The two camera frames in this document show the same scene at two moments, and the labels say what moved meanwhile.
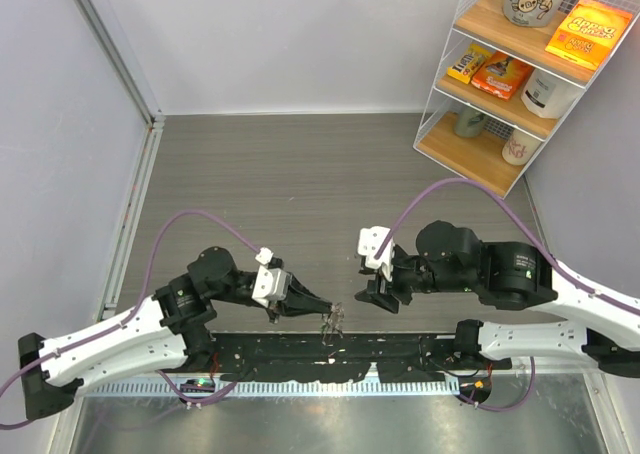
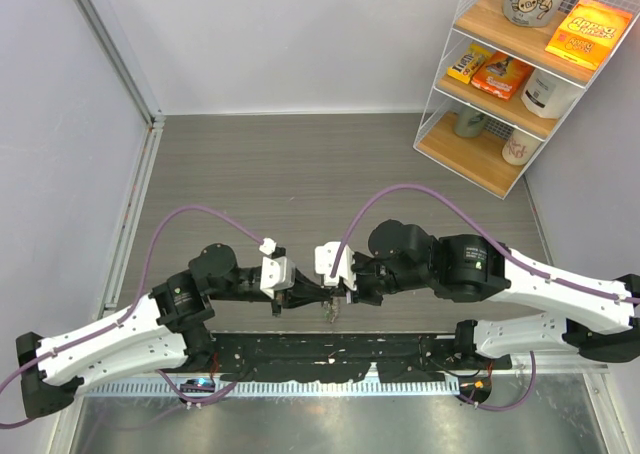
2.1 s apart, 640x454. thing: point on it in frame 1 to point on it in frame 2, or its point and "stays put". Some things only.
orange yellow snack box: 588,33 stays put
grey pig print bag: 533,0 stays put
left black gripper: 298,301 to 303,291
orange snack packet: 502,74 stays put
